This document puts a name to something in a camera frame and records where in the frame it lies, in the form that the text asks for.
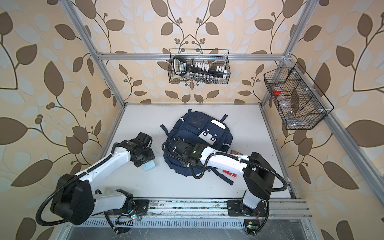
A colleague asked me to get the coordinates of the mint green pencil case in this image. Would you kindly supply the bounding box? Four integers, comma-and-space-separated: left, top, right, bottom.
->
142, 160, 156, 171

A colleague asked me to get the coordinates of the red stationery blister pack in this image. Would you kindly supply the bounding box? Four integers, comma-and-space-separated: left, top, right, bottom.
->
223, 150, 242, 179

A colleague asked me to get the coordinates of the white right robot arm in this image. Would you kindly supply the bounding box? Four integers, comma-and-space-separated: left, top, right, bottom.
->
163, 139, 278, 210

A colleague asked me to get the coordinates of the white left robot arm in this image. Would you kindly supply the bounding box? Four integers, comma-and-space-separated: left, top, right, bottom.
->
51, 133, 155, 225

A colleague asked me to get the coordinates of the black socket wrench set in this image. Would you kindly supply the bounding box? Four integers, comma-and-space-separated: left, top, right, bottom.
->
171, 56, 229, 79

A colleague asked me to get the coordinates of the red capped clear bottle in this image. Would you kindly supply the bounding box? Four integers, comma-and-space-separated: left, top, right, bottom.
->
273, 86, 285, 99

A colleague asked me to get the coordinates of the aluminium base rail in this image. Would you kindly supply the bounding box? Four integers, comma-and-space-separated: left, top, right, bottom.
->
132, 198, 313, 220

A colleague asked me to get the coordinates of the black wire basket back wall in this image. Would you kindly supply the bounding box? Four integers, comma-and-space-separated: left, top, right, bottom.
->
168, 48, 231, 85

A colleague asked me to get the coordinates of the black wire basket wall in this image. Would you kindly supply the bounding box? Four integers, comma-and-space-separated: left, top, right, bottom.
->
168, 48, 231, 85
264, 63, 335, 130

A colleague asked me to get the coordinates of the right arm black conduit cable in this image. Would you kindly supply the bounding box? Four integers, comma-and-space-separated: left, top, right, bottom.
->
161, 139, 289, 235

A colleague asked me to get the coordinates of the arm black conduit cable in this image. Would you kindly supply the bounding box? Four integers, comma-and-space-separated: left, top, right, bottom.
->
161, 139, 289, 235
35, 140, 127, 227

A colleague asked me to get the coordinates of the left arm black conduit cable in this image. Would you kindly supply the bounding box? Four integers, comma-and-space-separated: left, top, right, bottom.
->
35, 140, 127, 227

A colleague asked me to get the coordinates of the black wire basket right wall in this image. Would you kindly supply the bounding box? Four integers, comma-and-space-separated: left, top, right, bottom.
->
264, 63, 335, 130

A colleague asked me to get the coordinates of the aluminium cage frame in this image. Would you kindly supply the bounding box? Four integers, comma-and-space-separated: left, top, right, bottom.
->
60, 1, 384, 203

